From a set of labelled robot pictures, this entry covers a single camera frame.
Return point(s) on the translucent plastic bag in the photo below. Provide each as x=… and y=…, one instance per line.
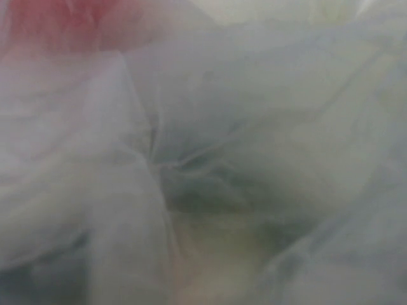
x=234, y=152

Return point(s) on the red fake fruit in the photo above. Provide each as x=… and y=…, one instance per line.
x=70, y=26

